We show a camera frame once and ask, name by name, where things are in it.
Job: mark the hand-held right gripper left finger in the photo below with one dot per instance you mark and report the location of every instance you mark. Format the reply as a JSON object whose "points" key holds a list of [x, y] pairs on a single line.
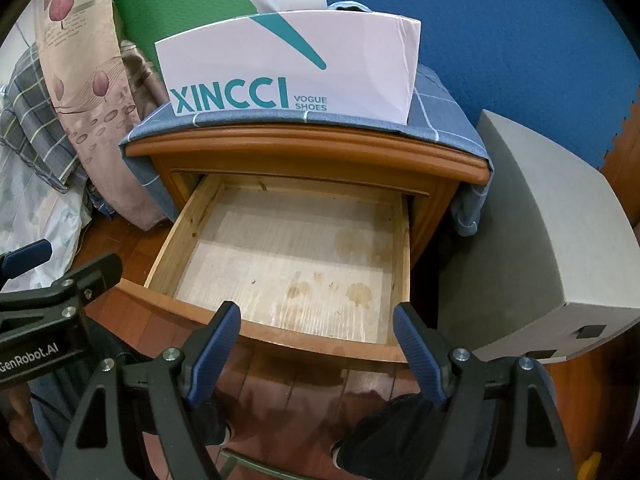
{"points": [[215, 350]]}

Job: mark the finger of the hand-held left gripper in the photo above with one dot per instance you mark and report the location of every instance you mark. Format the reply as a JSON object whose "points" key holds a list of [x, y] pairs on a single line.
{"points": [[97, 272], [27, 256]]}

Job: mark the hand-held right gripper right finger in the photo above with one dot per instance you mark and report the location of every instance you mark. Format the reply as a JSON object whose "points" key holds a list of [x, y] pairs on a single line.
{"points": [[420, 355]]}

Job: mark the wooden drawer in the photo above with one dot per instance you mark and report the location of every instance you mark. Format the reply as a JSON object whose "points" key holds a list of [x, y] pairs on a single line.
{"points": [[290, 260]]}

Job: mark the white shoe box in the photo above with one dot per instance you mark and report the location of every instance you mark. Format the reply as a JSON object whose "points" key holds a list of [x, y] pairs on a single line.
{"points": [[350, 70]]}

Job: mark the person's left hand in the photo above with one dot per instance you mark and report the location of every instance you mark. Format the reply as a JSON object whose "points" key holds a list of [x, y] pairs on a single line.
{"points": [[15, 407]]}

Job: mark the white patterned bed sheet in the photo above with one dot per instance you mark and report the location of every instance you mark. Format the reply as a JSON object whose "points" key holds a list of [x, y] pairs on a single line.
{"points": [[40, 210]]}

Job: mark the blue striped cloth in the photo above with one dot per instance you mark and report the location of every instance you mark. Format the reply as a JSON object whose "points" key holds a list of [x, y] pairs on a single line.
{"points": [[105, 202]]}

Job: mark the person's left black shoe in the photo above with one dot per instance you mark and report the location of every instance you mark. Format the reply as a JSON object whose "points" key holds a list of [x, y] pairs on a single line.
{"points": [[217, 422]]}

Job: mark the person's black shoe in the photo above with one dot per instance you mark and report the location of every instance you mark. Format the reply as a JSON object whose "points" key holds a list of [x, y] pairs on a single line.
{"points": [[217, 422], [390, 435]]}

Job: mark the person's right black shoe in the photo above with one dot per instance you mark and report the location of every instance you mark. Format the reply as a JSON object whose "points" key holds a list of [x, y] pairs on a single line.
{"points": [[390, 435]]}

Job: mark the person's left leg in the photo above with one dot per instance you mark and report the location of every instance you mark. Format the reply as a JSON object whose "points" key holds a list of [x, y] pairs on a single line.
{"points": [[47, 435]]}

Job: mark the grey metal bar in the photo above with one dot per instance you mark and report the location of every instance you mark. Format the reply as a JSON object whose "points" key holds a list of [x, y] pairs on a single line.
{"points": [[260, 462]]}

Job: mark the grey plaid pillow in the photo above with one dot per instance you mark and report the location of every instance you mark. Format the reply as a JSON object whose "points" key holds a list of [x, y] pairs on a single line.
{"points": [[35, 120]]}

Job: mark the grey cardboard box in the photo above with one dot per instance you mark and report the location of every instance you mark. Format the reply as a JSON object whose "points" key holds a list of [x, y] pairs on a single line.
{"points": [[540, 235]]}

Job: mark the pink floral pillow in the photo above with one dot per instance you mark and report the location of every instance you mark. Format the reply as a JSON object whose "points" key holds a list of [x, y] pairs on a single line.
{"points": [[85, 85]]}

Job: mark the brown satin cloth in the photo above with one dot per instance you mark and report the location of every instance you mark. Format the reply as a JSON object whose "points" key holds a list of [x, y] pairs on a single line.
{"points": [[142, 75]]}

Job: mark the yellow plastic piece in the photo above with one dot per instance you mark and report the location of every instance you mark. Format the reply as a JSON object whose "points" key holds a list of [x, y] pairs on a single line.
{"points": [[592, 467]]}

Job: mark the wooden nightstand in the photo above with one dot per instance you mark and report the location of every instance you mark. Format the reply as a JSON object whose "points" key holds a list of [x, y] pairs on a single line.
{"points": [[300, 147]]}

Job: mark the blue checked cloth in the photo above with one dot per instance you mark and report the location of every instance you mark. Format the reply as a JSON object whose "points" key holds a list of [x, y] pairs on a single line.
{"points": [[440, 105]]}

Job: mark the brown foam mat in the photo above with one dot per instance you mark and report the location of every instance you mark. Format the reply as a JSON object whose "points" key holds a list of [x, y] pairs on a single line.
{"points": [[622, 170]]}

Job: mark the green foam mat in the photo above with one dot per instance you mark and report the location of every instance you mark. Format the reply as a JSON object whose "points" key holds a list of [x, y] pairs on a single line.
{"points": [[175, 0]]}

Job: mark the blue foam mat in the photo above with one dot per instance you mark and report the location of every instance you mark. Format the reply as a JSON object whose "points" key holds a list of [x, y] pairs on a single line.
{"points": [[500, 35]]}

